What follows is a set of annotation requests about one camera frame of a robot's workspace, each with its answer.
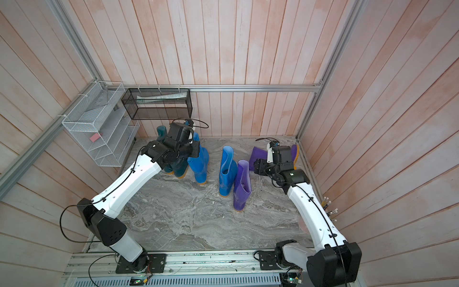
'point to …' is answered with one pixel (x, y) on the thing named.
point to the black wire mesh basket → (158, 103)
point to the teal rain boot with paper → (162, 133)
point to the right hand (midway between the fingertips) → (260, 162)
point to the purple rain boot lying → (259, 153)
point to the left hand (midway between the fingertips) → (196, 147)
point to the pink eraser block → (95, 137)
